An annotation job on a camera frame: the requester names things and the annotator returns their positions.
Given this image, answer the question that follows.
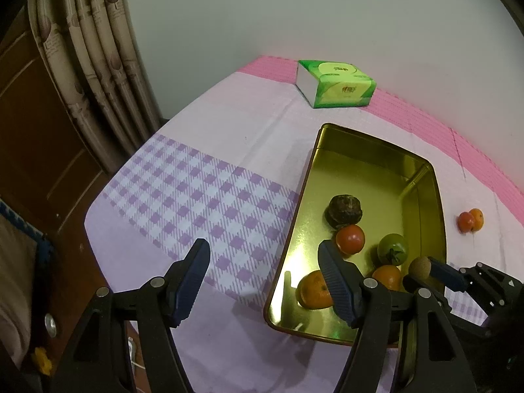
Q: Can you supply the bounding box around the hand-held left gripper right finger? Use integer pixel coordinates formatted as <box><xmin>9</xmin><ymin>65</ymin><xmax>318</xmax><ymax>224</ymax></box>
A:
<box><xmin>317</xmin><ymin>239</ymin><xmax>479</xmax><ymax>393</ymax></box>

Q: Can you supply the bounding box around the large orange mandarin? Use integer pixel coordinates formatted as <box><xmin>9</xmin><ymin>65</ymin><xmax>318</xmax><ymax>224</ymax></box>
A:
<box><xmin>297</xmin><ymin>269</ymin><xmax>335</xmax><ymax>309</ymax></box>

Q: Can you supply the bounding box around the dark brown wrinkled fruit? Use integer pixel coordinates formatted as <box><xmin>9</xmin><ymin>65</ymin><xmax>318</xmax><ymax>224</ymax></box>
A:
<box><xmin>325</xmin><ymin>195</ymin><xmax>363</xmax><ymax>230</ymax></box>

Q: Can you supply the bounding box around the beige cushion blue trim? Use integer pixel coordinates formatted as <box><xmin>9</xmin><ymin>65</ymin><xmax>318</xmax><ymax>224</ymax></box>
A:
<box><xmin>0</xmin><ymin>198</ymin><xmax>56</xmax><ymax>369</ymax></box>

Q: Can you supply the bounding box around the small yellow object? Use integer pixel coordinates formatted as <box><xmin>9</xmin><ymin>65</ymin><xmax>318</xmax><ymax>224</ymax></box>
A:
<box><xmin>33</xmin><ymin>346</ymin><xmax>54</xmax><ymax>377</ymax></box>

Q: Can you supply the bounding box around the green tissue box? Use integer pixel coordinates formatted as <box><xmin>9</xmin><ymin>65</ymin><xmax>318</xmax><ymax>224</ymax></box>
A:
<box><xmin>295</xmin><ymin>59</ymin><xmax>377</xmax><ymax>109</ymax></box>

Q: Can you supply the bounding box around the gold metal tin tray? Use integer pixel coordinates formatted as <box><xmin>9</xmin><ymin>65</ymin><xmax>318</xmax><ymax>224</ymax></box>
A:
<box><xmin>263</xmin><ymin>123</ymin><xmax>448</xmax><ymax>346</ymax></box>

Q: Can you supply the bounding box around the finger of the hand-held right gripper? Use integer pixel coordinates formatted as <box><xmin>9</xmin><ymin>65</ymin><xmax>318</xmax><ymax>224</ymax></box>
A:
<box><xmin>402</xmin><ymin>274</ymin><xmax>446</xmax><ymax>294</ymax></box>
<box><xmin>428</xmin><ymin>257</ymin><xmax>467</xmax><ymax>291</ymax></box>

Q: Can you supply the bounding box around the green tomato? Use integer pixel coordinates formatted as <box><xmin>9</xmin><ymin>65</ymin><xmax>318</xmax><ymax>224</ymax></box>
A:
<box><xmin>377</xmin><ymin>233</ymin><xmax>409</xmax><ymax>265</ymax></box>

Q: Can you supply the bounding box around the brown wooden door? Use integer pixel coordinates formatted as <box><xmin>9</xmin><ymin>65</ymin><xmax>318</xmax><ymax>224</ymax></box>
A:
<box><xmin>0</xmin><ymin>6</ymin><xmax>142</xmax><ymax>336</ymax></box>

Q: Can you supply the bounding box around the beige patterned curtain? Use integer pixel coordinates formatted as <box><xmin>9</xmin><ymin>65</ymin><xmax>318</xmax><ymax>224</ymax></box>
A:
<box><xmin>27</xmin><ymin>0</ymin><xmax>162</xmax><ymax>173</ymax></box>

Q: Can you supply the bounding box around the pink purple patterned tablecloth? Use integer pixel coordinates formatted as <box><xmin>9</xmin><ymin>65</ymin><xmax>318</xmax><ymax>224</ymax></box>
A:
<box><xmin>84</xmin><ymin>54</ymin><xmax>524</xmax><ymax>393</ymax></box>

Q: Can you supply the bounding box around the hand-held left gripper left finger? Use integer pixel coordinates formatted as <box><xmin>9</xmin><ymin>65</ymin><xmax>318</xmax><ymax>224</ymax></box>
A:
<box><xmin>51</xmin><ymin>237</ymin><xmax>211</xmax><ymax>393</ymax></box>

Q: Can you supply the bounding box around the brown kiwi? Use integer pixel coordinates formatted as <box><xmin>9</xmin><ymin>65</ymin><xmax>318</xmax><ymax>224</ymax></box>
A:
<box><xmin>408</xmin><ymin>256</ymin><xmax>432</xmax><ymax>282</ymax></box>

